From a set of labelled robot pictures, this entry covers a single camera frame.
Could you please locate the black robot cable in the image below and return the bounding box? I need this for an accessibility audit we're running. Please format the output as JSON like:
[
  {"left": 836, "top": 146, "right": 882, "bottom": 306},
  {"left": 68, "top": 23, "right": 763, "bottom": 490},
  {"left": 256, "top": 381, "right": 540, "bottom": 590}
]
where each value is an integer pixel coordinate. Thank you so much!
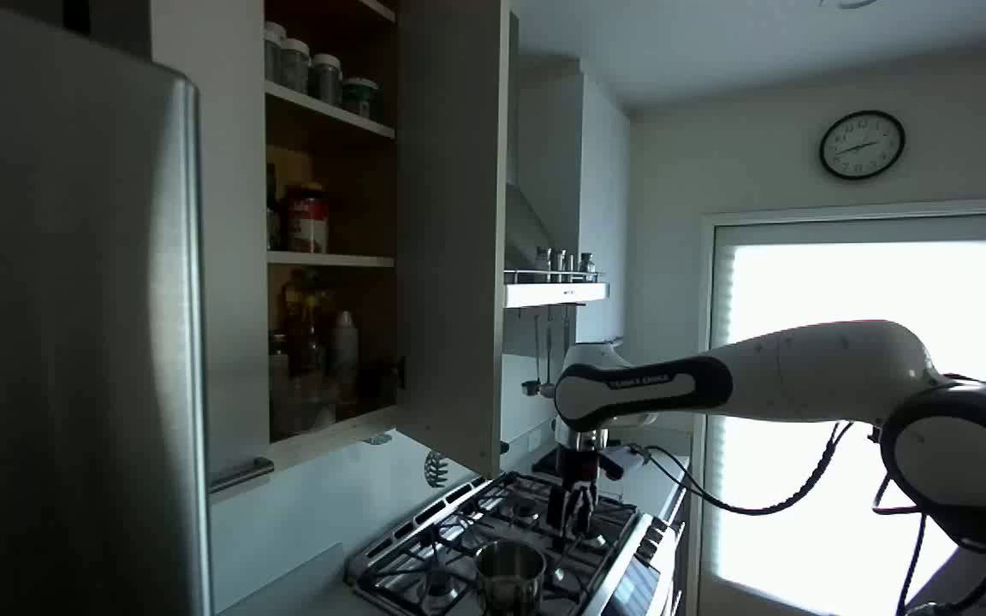
[{"left": 637, "top": 416, "right": 862, "bottom": 520}]

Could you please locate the round black wall clock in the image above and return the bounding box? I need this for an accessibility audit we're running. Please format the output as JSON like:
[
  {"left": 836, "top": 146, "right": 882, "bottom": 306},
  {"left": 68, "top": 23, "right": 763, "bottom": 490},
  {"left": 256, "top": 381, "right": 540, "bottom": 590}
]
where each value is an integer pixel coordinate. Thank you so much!
[{"left": 816, "top": 104, "right": 909, "bottom": 183}]

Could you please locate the wooden shelved wall cabinet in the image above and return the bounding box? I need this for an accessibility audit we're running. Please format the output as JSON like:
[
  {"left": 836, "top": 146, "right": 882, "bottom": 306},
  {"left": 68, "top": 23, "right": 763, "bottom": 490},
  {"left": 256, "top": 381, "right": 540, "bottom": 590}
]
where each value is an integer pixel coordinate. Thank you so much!
[{"left": 260, "top": 0, "right": 405, "bottom": 473}]

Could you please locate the glass storage jar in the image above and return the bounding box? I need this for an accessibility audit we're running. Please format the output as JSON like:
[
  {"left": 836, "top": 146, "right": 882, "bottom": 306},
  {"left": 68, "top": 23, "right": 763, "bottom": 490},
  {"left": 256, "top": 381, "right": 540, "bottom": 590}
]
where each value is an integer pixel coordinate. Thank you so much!
[
  {"left": 260, "top": 15, "right": 291, "bottom": 84},
  {"left": 277, "top": 33, "right": 315, "bottom": 96},
  {"left": 308, "top": 52, "right": 346, "bottom": 109},
  {"left": 339, "top": 70, "right": 382, "bottom": 124}
]

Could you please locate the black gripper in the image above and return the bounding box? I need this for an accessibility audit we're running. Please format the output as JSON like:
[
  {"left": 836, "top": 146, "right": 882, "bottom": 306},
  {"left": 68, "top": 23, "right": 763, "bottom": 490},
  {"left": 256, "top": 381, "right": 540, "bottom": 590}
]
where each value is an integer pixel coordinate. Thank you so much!
[{"left": 559, "top": 424, "right": 631, "bottom": 541}]

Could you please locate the white plastic bottle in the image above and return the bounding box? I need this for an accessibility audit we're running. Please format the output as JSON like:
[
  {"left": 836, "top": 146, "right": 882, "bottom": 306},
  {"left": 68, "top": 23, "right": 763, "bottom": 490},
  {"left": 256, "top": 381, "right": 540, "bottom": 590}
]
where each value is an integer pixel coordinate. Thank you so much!
[{"left": 330, "top": 306, "right": 361, "bottom": 402}]

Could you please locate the red labelled can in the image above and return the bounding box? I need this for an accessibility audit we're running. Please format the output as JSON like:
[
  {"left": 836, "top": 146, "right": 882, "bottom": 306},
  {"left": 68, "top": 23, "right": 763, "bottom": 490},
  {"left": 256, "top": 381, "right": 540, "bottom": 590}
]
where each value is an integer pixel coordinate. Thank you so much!
[{"left": 283, "top": 183, "right": 333, "bottom": 257}]

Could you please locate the tall white wall cabinet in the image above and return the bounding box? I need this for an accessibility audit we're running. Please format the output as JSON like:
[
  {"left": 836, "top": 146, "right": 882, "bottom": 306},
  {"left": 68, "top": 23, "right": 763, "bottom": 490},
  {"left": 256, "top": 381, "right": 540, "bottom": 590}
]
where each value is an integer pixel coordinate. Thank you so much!
[{"left": 510, "top": 53, "right": 633, "bottom": 352}]

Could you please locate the dark glass bottle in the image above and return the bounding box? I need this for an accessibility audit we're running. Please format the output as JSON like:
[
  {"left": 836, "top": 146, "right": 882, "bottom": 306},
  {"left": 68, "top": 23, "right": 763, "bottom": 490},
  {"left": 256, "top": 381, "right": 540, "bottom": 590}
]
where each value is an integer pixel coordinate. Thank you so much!
[{"left": 274, "top": 269, "right": 333, "bottom": 373}]

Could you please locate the hanging steel pasta spoon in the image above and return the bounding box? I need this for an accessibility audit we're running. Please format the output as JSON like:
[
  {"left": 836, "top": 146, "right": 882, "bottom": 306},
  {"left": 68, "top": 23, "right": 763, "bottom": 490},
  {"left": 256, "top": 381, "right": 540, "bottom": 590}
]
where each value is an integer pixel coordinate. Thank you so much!
[{"left": 420, "top": 443, "right": 456, "bottom": 493}]

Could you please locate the hanging steel kitchen utensil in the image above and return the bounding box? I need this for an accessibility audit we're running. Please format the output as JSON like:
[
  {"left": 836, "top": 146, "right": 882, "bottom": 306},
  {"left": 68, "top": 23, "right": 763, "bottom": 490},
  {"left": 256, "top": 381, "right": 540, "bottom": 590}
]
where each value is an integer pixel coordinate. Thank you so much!
[{"left": 516, "top": 303, "right": 578, "bottom": 402}]

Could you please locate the stainless steel refrigerator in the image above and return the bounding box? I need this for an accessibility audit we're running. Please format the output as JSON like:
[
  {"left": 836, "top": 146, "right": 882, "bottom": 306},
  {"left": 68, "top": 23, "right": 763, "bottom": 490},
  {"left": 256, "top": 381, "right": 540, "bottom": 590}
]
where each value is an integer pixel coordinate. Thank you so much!
[{"left": 0, "top": 0, "right": 218, "bottom": 616}]

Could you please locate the small steel saucepan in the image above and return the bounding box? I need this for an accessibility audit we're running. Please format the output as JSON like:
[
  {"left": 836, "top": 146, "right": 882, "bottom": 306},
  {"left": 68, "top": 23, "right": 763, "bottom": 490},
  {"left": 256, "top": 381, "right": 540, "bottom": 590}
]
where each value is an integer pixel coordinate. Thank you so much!
[{"left": 472, "top": 536, "right": 551, "bottom": 616}]

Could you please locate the stainless gas stove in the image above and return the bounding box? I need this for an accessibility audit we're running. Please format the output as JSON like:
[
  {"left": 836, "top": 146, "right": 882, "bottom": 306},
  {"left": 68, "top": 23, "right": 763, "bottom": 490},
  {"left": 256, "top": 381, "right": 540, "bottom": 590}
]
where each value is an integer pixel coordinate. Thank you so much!
[{"left": 341, "top": 465, "right": 690, "bottom": 616}]

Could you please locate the spice rack with bottles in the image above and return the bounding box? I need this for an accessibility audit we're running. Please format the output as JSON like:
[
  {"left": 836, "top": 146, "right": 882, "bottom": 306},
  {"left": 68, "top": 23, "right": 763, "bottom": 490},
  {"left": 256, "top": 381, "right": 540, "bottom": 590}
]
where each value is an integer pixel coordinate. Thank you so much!
[{"left": 501, "top": 182, "right": 614, "bottom": 314}]

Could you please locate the white cabinet door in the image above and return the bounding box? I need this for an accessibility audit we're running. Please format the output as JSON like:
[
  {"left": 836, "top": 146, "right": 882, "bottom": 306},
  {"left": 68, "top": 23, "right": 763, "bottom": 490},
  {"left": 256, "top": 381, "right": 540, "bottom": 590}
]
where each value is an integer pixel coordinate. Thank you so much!
[
  {"left": 391, "top": 0, "right": 516, "bottom": 477},
  {"left": 147, "top": 0, "right": 277, "bottom": 497}
]

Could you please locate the bright glass balcony door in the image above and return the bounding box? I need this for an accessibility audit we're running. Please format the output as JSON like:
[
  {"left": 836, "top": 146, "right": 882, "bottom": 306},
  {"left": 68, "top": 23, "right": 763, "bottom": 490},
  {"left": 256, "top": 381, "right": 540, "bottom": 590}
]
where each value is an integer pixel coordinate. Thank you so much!
[{"left": 697, "top": 207, "right": 986, "bottom": 616}]

